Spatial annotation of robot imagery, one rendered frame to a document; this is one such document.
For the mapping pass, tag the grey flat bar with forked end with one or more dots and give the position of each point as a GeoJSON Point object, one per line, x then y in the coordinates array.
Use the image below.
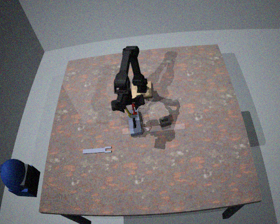
{"type": "Point", "coordinates": [96, 150]}

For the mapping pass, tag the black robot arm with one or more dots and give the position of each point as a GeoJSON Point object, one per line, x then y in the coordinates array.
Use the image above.
{"type": "Point", "coordinates": [129, 56]}

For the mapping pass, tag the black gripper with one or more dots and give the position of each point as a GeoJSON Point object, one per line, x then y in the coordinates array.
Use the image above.
{"type": "Point", "coordinates": [138, 100]}

